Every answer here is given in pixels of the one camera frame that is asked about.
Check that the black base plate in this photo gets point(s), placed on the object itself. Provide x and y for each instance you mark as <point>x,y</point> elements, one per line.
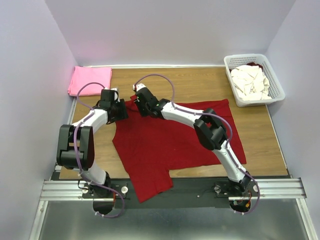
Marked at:
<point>203,192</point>

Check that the white plastic basket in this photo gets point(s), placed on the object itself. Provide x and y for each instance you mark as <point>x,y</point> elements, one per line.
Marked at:
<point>275,90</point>

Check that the folded pink t shirt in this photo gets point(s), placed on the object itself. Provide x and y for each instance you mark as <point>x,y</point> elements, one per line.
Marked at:
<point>81,76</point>

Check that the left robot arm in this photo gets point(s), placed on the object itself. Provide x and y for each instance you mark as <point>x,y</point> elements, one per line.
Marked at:
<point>76,147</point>

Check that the aluminium frame rail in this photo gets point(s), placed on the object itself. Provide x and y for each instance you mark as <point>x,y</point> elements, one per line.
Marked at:
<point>280,214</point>

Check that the dark red shirt in basket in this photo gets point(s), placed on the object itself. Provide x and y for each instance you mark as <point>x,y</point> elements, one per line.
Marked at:
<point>253,64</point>

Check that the red t shirt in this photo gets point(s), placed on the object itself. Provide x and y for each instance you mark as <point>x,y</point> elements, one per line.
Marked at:
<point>150,147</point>

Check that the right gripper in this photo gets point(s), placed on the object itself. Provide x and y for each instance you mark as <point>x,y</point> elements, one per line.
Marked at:
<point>144,113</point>

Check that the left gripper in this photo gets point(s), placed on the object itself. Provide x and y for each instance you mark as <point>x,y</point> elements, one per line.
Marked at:
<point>123,113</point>

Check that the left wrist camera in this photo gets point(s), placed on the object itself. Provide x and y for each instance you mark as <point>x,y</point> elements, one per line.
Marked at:
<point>114,94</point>

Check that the cream white t shirt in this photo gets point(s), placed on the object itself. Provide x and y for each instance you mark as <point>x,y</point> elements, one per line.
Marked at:
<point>251,83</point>

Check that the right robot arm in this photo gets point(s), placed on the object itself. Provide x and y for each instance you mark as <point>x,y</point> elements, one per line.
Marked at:
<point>213,133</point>

